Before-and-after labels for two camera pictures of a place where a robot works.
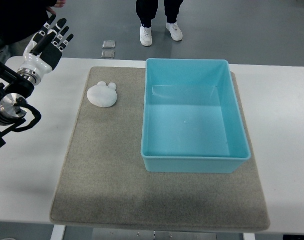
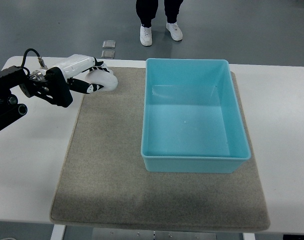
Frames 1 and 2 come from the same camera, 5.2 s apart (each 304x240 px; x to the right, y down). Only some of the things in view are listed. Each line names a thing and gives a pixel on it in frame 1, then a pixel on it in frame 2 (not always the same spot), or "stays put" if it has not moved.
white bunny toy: x=102 y=95 → x=102 y=77
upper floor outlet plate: x=109 y=44 stays put
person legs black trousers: x=147 y=10 stays put
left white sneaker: x=146 y=35 stays put
